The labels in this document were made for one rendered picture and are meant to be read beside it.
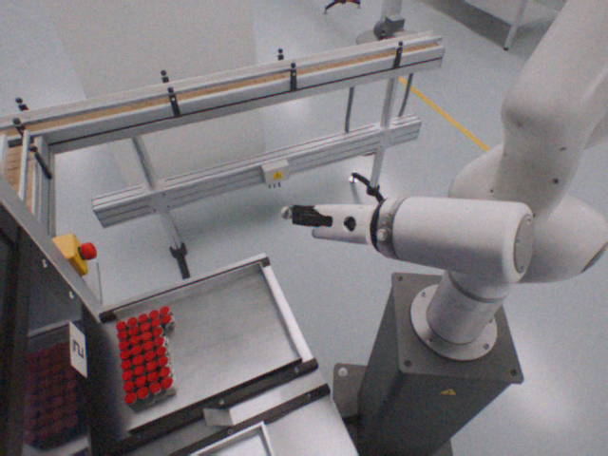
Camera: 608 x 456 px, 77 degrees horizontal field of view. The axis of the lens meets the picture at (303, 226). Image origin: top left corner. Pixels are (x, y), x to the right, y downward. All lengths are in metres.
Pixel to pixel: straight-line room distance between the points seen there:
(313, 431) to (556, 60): 0.68
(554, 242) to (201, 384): 0.67
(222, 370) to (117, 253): 1.57
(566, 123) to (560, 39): 0.08
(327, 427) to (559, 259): 0.49
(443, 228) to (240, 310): 0.58
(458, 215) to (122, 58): 1.84
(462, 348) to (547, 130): 0.60
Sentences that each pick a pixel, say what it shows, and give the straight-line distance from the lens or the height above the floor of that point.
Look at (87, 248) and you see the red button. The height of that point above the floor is 1.01.
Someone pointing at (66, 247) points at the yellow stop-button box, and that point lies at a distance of 0.95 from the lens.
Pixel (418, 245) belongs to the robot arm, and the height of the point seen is 1.33.
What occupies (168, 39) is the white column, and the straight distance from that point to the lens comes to 2.08.
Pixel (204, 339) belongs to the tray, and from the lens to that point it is 0.89.
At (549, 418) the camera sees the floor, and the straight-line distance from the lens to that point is 1.99.
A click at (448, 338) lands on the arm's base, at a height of 0.88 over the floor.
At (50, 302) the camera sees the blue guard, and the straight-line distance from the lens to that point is 0.76.
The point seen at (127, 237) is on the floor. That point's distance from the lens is 2.39.
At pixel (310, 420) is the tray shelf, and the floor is 0.88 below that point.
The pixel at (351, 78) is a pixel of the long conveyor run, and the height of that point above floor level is 0.88.
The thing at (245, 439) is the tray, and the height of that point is 0.88.
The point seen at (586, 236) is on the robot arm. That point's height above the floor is 1.27.
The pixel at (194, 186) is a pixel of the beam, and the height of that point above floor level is 0.53.
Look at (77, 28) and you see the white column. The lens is 2.04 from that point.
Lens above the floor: 1.67
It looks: 48 degrees down
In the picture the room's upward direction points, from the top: straight up
